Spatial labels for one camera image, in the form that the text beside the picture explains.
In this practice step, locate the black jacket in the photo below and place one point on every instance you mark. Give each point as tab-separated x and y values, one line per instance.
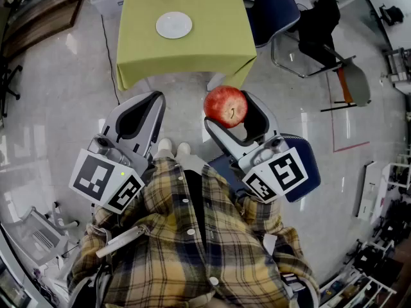
321	27

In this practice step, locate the person's left forearm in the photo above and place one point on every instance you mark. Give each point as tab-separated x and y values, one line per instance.
102	218

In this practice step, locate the person's yellow plaid shirt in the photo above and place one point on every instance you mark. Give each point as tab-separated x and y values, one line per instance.
160	252

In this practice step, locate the grey chair with orange leg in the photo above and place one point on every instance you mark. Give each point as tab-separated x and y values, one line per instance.
358	82

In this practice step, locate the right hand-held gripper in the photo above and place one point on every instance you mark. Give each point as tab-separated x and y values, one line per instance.
282	172

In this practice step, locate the white round plate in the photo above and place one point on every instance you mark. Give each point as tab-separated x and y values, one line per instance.
173	25

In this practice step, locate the blue fabric chair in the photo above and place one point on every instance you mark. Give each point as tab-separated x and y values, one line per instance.
309	165
273	14

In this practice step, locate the black office chair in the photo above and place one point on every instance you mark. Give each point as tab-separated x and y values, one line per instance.
391	14

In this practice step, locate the green tablecloth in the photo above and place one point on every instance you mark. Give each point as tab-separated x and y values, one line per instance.
208	27

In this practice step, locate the red apple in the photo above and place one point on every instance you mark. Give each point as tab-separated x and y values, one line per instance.
221	104

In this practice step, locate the white wheeled cart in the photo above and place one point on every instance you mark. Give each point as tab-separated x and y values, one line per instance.
35	236

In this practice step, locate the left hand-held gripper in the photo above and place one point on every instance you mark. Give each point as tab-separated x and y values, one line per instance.
96	175

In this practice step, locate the white equipment rack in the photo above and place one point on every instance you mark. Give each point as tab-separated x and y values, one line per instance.
353	289

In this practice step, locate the person's right white shoe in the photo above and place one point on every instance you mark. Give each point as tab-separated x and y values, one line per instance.
183	149

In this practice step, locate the person's black inner shirt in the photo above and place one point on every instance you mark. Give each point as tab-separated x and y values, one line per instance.
196	204

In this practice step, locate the person's right forearm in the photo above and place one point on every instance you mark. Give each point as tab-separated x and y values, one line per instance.
260	213

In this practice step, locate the black office chair base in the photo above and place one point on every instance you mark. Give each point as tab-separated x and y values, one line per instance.
8	79

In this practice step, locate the person's white shoe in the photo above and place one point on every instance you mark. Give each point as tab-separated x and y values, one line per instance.
164	144
183	149

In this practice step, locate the person's beige trousers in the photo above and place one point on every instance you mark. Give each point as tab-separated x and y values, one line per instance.
192	162

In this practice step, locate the white shelf unit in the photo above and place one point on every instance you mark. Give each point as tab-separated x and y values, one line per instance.
399	172

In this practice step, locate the white low cabinet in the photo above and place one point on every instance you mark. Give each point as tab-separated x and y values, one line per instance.
369	194

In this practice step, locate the person's left white shoe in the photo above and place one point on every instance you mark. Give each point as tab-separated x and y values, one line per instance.
164	144

